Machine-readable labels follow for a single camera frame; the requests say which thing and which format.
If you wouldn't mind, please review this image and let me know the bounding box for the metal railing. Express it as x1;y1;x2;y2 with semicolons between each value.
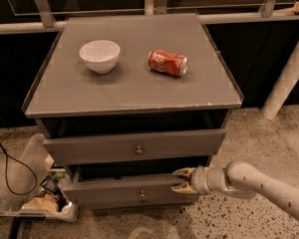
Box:
0;0;299;35

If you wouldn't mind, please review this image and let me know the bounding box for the grey drawer cabinet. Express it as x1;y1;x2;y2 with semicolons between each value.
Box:
21;13;244;214

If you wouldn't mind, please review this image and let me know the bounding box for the clear plastic storage bin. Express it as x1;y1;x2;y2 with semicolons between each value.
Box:
0;133;78;222

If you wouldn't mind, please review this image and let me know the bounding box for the white ceramic bowl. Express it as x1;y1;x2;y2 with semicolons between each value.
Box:
79;40;121;74

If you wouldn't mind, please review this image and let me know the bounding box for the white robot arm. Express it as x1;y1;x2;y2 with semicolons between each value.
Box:
171;161;299;222

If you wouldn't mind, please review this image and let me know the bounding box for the grey bottom drawer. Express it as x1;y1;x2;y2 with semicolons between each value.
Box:
92;202;194;216

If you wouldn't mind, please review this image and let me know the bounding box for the yellow snack bag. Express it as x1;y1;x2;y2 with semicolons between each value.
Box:
22;191;59;212

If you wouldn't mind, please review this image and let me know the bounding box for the dark blue snack packet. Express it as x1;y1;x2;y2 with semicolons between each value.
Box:
40;175;60;194

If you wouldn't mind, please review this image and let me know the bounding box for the grey drawer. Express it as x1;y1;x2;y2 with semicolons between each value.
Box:
44;128;225;165
92;202;194;216
63;166;199;210

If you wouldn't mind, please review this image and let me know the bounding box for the grey top drawer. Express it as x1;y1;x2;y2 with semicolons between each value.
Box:
44;128;225;165

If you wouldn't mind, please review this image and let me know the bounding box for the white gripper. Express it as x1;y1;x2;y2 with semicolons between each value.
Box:
170;166;211;195

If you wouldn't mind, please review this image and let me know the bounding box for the white diagonal pole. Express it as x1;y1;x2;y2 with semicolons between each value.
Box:
261;41;299;120

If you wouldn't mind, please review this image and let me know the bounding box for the red soda can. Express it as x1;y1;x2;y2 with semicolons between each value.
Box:
148;49;188;77

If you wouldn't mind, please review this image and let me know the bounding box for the black cable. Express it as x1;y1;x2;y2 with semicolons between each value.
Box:
0;129;38;196

